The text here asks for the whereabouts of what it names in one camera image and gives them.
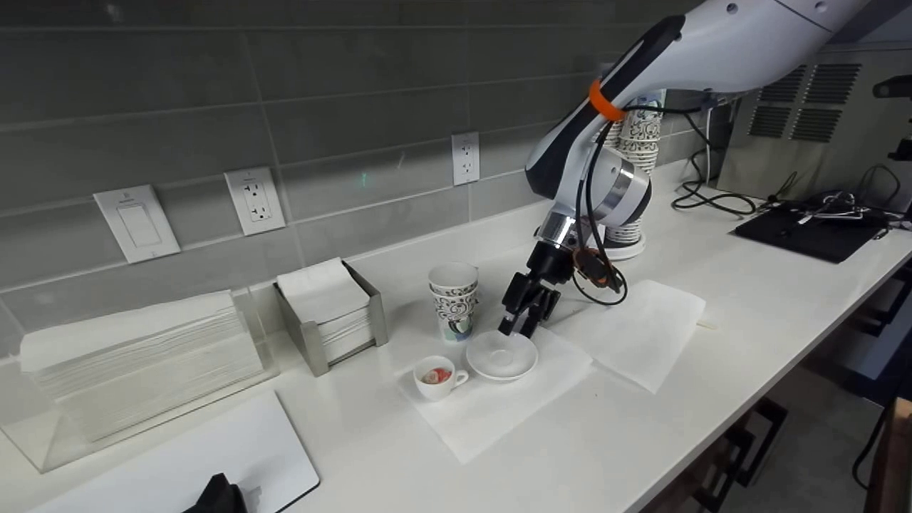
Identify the tall patterned paper cup stack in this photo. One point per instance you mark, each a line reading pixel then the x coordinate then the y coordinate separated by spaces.
pixel 643 144

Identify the black wall hook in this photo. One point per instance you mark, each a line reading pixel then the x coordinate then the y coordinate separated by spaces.
pixel 900 85
pixel 902 148

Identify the red pieces in cup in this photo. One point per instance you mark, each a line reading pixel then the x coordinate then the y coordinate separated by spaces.
pixel 434 373

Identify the black counter mat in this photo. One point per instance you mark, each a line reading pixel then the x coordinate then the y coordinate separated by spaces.
pixel 808 238

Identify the white paper napkin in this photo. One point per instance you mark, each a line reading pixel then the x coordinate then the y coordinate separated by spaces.
pixel 495 415
pixel 646 332

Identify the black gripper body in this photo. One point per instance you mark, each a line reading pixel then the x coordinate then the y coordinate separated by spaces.
pixel 552 264

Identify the black metal stool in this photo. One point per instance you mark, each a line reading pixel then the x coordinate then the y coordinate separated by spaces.
pixel 764 415

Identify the round white cup tray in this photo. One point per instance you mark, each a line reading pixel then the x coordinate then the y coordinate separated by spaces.
pixel 629 248

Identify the dark blue cabinet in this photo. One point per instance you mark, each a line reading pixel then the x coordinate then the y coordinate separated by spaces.
pixel 873 351

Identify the folded white napkin stack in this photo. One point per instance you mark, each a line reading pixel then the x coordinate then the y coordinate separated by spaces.
pixel 318 294

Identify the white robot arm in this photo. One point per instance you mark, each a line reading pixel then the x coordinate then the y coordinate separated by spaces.
pixel 723 46

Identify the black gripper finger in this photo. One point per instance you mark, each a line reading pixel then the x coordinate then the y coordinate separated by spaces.
pixel 542 312
pixel 516 303

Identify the metal napkin holder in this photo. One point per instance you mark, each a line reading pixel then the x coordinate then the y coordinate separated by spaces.
pixel 365 315

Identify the brown wooden post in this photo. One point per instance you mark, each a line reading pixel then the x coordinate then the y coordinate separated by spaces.
pixel 900 465

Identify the small black object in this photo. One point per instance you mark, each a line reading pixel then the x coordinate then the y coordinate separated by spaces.
pixel 217 497

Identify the white wall outlet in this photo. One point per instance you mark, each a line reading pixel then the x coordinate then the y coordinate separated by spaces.
pixel 254 201
pixel 465 158

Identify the white blank switch plate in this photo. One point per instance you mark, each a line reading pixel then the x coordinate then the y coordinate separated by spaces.
pixel 134 222

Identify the wrist camera orange mount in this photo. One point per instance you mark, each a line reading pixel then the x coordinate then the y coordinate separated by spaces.
pixel 593 269

